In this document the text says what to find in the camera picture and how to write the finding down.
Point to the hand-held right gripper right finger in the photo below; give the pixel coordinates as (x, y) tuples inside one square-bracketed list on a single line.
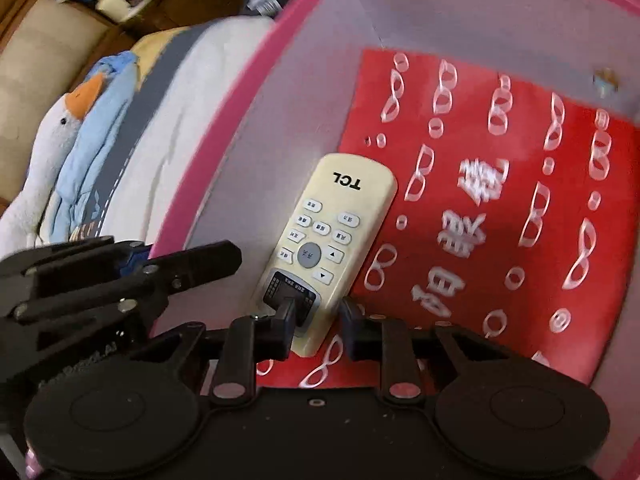
[(350, 332)]

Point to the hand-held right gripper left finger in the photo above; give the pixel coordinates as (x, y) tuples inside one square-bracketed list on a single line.
[(282, 330)]

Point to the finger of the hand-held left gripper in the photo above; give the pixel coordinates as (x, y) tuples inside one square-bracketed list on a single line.
[(132, 257), (200, 262)]

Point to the cream remote control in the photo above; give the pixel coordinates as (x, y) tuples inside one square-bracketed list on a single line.
[(340, 200)]

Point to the white goose plush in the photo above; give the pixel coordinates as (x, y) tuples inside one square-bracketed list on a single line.
[(55, 132)]

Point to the cream container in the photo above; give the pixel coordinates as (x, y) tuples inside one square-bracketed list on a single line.
[(114, 7)]

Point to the pink cardboard box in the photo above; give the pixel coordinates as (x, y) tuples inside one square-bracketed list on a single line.
[(280, 135)]

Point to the beige wooden headboard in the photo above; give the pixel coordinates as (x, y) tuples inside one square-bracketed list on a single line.
[(50, 40)]

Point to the bed with white blanket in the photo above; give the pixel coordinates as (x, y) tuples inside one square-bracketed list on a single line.
[(200, 85)]

